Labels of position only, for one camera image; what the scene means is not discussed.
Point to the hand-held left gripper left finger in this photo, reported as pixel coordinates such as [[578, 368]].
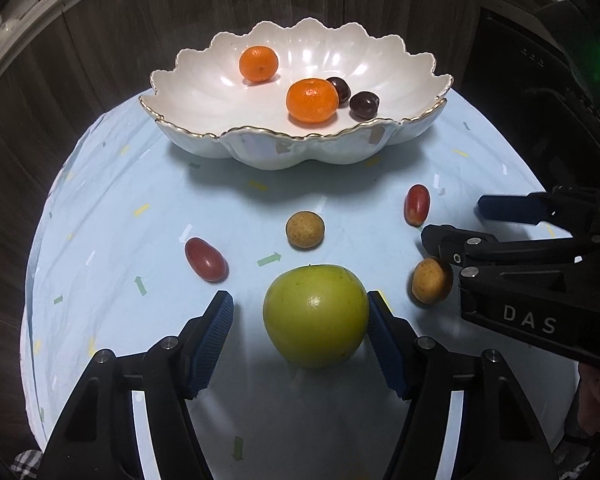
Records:
[[210, 345]]

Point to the red grape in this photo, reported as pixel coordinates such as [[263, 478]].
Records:
[[206, 259], [417, 204]]

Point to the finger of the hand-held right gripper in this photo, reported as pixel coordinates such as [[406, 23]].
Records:
[[505, 207], [480, 250]]

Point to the dark purple grape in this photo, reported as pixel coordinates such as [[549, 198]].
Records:
[[338, 89], [364, 105]]

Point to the light blue patterned cloth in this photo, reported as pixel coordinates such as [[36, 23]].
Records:
[[130, 260]]

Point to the green apple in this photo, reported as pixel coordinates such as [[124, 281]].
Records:
[[316, 315]]

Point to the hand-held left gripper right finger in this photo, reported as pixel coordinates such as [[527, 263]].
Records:
[[387, 345]]

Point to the brown longan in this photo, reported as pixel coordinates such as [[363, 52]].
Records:
[[431, 282], [305, 230]]

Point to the white scalloped bowl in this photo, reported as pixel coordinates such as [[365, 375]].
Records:
[[205, 85]]

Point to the mandarin orange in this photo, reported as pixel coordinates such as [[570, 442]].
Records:
[[258, 64], [312, 101]]

